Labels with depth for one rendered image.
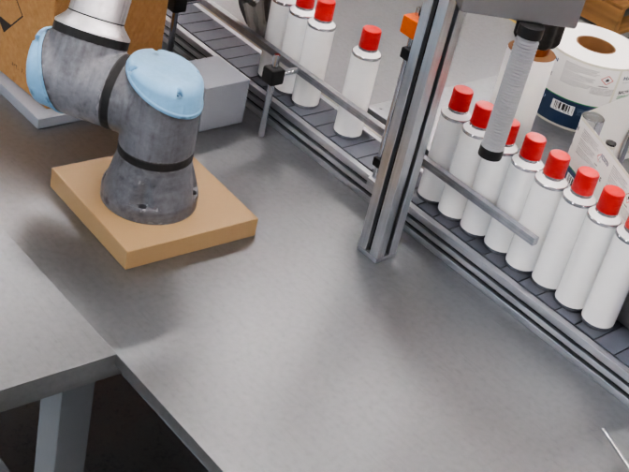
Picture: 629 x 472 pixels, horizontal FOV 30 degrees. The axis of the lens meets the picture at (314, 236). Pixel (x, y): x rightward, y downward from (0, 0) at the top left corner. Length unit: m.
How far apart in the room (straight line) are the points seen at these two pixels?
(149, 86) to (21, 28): 0.45
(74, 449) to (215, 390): 0.46
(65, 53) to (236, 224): 0.36
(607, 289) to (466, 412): 0.29
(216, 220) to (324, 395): 0.37
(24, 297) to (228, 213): 0.36
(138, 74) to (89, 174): 0.25
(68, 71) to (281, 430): 0.61
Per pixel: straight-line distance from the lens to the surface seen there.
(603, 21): 5.41
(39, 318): 1.65
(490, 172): 1.86
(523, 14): 1.65
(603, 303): 1.78
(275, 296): 1.75
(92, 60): 1.76
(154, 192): 1.77
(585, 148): 1.96
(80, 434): 1.95
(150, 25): 2.14
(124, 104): 1.73
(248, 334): 1.67
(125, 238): 1.76
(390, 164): 1.80
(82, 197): 1.84
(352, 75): 2.04
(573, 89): 2.32
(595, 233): 1.75
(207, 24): 2.41
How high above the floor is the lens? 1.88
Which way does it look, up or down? 33 degrees down
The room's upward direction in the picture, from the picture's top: 14 degrees clockwise
